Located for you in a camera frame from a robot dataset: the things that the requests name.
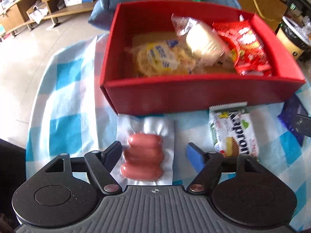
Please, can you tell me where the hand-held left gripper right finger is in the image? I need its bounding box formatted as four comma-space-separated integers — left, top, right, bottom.
186, 143, 266, 195

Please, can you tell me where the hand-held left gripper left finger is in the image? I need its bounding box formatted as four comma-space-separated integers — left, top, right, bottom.
42, 141, 122, 195

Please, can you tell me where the red cardboard box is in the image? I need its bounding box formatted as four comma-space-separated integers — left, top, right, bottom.
100, 2, 306, 116

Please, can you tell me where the white paper bag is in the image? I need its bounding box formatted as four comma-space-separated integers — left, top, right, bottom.
26, 5, 49, 24

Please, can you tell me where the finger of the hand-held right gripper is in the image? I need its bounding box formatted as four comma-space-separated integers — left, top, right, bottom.
293, 107, 311, 137

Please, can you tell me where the dark blue snack packet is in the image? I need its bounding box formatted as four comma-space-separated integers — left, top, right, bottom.
278, 95, 307, 146

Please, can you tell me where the white and green wafer packet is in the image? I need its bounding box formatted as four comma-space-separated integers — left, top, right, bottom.
208, 102, 260, 162

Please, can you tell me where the black furniture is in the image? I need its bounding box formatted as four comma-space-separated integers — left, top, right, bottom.
0, 138, 27, 214

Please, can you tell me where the wooden TV stand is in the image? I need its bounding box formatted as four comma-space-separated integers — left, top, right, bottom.
0, 0, 287, 38

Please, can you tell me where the yellow trash bin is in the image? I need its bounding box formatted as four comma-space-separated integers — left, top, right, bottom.
276, 17, 311, 61

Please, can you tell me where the round pastry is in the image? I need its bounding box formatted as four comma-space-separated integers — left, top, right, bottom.
171, 13, 234, 66

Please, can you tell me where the red gummy candy packet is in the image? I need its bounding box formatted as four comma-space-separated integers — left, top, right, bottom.
212, 21, 273, 77

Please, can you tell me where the yellow label bread packet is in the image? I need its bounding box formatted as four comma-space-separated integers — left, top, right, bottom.
126, 41, 195, 78

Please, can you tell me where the blue checkered plastic tablecloth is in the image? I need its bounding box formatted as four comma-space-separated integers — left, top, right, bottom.
25, 35, 311, 233

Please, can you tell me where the vacuum-packed sausage pack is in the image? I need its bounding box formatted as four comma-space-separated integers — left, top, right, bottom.
117, 115, 175, 185

